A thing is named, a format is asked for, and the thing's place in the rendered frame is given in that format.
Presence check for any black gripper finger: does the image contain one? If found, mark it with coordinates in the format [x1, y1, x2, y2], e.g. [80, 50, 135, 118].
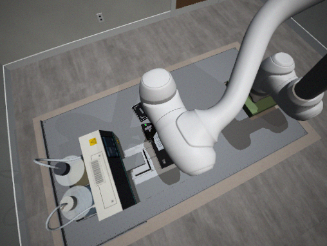
[144, 125, 156, 142]

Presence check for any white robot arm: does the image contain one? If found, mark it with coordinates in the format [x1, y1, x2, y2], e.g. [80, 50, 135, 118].
[139, 0, 327, 176]

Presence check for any black rectangular frame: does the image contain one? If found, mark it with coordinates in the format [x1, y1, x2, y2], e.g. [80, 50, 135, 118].
[132, 102, 147, 122]

